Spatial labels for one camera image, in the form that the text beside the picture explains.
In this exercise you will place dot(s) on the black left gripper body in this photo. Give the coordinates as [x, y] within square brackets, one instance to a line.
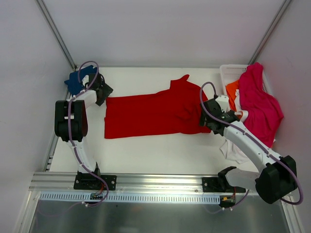
[104, 92]

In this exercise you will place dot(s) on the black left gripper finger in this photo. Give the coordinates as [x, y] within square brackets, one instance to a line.
[106, 90]
[100, 101]

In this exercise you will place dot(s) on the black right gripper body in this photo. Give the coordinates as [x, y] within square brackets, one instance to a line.
[204, 116]

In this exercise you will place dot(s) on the red t shirt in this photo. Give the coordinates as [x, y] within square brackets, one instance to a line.
[175, 110]

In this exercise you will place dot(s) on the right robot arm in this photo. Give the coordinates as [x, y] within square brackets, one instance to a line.
[276, 176]

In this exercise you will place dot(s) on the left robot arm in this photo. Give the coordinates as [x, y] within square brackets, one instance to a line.
[70, 124]

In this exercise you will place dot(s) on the orange t shirt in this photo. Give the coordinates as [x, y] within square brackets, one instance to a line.
[232, 90]

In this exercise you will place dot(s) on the folded blue t shirt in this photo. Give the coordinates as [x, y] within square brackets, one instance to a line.
[73, 85]

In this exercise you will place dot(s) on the white plastic basket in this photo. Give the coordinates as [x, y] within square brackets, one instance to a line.
[230, 73]

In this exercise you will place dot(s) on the pink t shirt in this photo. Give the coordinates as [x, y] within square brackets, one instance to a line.
[264, 112]

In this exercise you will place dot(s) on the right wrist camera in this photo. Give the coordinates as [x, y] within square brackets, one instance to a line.
[223, 101]

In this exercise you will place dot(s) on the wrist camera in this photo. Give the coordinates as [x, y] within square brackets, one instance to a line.
[85, 81]
[223, 101]

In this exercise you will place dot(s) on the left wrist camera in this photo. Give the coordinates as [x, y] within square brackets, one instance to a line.
[85, 81]

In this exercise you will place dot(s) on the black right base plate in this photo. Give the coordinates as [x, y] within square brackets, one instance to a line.
[219, 185]

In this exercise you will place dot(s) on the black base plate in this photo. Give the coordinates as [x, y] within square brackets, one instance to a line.
[219, 185]
[85, 181]

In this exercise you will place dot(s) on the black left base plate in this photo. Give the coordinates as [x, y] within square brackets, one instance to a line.
[85, 181]

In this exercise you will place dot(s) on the left aluminium frame post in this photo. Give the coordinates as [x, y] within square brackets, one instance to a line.
[56, 33]

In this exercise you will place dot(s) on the aluminium frame post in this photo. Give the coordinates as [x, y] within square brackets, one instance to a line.
[56, 33]
[284, 7]

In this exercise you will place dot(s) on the aluminium mounting rail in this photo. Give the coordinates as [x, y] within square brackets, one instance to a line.
[128, 183]

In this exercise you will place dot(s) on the white slotted cable duct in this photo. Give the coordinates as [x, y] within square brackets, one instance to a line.
[128, 197]

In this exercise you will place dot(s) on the right aluminium frame post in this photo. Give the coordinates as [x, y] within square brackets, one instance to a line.
[284, 7]

